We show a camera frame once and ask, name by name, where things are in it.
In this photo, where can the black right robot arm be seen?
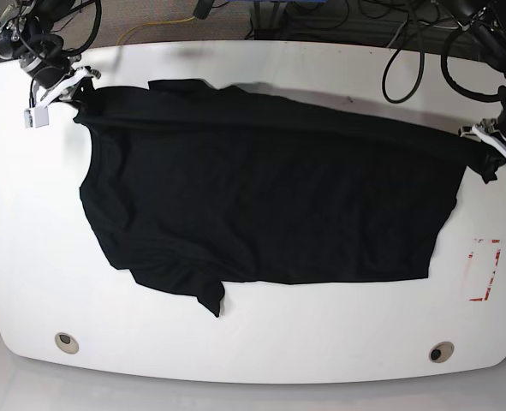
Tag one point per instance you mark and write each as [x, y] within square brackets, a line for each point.
[28, 34]

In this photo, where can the table grommet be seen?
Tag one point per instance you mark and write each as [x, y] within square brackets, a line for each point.
[441, 352]
[67, 343]

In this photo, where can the red tape marking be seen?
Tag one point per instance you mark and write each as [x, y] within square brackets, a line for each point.
[482, 263]

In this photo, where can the black T-shirt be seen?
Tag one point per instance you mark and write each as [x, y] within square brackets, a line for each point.
[190, 187]

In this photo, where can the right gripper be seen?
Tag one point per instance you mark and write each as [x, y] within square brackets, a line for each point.
[66, 90]

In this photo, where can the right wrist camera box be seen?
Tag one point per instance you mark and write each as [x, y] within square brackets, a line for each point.
[36, 117]

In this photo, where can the left table grommet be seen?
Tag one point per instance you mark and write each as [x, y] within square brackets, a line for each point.
[67, 343]

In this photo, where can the right table grommet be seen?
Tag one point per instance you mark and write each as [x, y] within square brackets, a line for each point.
[441, 352]

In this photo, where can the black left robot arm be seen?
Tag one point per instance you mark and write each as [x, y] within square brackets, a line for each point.
[485, 22]

